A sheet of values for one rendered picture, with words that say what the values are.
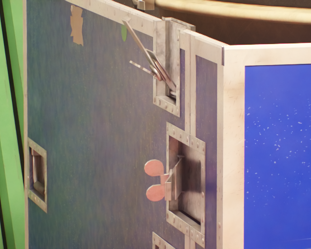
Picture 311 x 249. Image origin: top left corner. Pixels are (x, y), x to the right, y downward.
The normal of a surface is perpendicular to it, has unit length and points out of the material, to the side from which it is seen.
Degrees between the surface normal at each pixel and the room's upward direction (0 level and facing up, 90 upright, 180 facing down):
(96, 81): 90
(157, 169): 115
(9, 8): 90
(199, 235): 90
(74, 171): 90
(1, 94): 76
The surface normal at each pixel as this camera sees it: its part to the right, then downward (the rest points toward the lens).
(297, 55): 0.26, 0.15
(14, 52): -0.81, 0.09
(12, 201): 0.57, -0.12
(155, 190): 0.12, 0.56
